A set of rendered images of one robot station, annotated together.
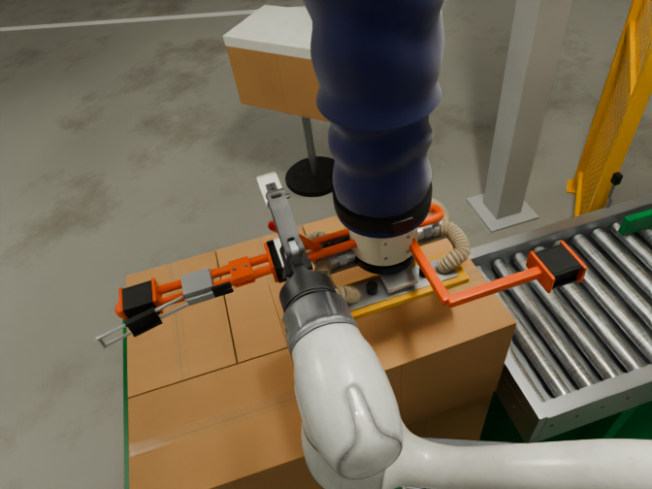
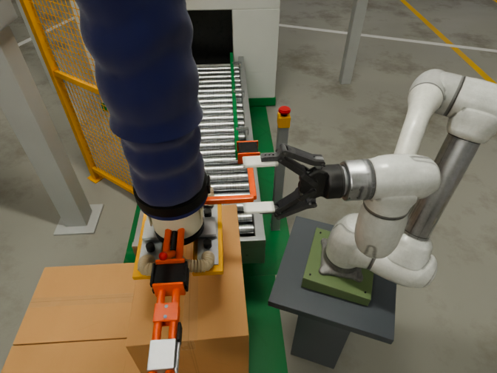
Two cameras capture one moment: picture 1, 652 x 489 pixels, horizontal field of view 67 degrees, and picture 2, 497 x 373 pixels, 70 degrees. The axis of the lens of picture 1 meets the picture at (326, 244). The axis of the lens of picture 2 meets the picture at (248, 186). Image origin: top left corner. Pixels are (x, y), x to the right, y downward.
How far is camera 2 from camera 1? 0.81 m
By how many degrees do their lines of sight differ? 56
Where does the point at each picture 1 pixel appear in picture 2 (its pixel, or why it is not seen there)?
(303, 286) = (339, 169)
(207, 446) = not seen: outside the picture
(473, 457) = not seen: hidden behind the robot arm
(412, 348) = (233, 257)
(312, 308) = (359, 165)
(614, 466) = (419, 123)
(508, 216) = (90, 218)
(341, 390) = (414, 161)
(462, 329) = (230, 229)
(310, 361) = (395, 171)
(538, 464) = (410, 147)
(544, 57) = (40, 109)
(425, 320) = not seen: hidden behind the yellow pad
